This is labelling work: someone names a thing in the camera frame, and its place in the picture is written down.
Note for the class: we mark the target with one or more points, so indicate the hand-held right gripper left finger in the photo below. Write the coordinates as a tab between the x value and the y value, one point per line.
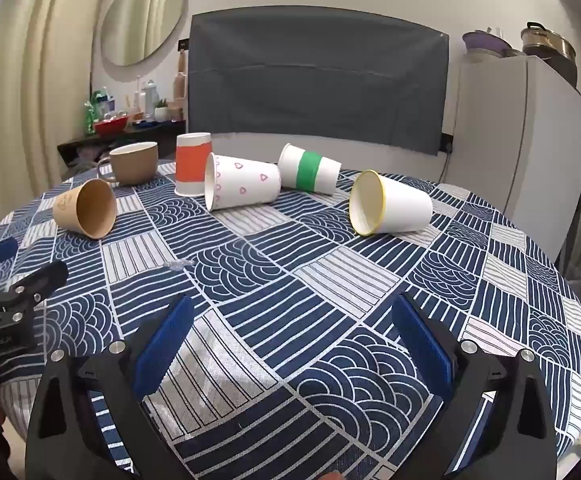
164	346

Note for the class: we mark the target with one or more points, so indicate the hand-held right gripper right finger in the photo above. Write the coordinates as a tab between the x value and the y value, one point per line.
424	346

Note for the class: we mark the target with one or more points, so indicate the brown paper cup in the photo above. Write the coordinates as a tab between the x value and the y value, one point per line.
88	207

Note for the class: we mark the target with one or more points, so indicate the yellow rimmed paper cup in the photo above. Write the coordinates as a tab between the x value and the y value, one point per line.
390	205

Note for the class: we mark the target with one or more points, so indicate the heart print paper cup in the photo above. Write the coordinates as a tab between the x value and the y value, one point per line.
243	182

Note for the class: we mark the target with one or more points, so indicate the orange banded paper cup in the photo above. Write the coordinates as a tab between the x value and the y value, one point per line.
193	165

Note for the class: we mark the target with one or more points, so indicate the green banded paper cup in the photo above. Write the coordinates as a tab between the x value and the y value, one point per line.
308	170

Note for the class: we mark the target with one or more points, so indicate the small clear plastic scrap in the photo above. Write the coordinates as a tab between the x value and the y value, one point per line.
178	264

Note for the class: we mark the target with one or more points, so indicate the dark side shelf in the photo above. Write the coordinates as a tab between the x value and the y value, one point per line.
80	147

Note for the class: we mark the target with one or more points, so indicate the blue white patterned tablecloth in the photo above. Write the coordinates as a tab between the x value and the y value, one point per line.
290	285

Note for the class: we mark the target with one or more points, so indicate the brown ceramic mug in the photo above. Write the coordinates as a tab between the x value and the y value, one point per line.
135	162

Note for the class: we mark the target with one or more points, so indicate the green plastic bottle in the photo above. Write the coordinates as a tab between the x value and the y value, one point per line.
89	117

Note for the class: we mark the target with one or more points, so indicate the red bowl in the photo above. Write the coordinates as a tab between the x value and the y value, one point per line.
111	125

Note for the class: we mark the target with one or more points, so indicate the beige curtain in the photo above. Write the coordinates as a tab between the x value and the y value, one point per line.
35	85

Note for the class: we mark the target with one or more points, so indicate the small potted plant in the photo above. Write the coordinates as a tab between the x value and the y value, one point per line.
161	110

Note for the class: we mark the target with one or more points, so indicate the white bottle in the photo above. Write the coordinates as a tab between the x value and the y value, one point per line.
149	100

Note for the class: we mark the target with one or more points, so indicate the white refrigerator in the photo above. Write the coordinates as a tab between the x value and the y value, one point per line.
520	145

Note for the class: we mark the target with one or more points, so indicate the tall beige bottle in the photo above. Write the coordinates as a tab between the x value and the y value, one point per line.
179	85

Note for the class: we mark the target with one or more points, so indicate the grey cloth covered screen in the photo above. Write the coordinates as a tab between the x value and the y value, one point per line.
315	75

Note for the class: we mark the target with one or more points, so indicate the purple lidded pot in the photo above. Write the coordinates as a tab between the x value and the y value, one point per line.
485	42

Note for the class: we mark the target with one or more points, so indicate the steel stock pot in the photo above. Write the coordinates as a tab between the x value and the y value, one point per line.
550	45

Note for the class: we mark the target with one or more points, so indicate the oval wall mirror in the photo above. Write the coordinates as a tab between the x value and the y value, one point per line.
143	17

